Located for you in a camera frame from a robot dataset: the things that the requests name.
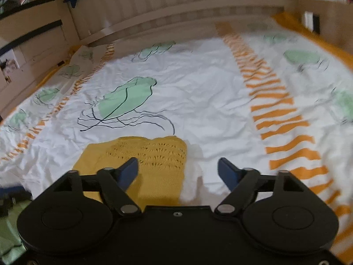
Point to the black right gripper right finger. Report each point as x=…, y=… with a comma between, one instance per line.
x=229, y=173

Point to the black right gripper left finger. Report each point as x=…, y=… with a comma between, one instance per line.
x=127, y=173

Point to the mustard yellow knit garment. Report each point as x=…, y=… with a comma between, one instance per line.
x=161, y=163

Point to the white leaf print bedsheet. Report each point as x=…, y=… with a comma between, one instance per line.
x=264, y=93

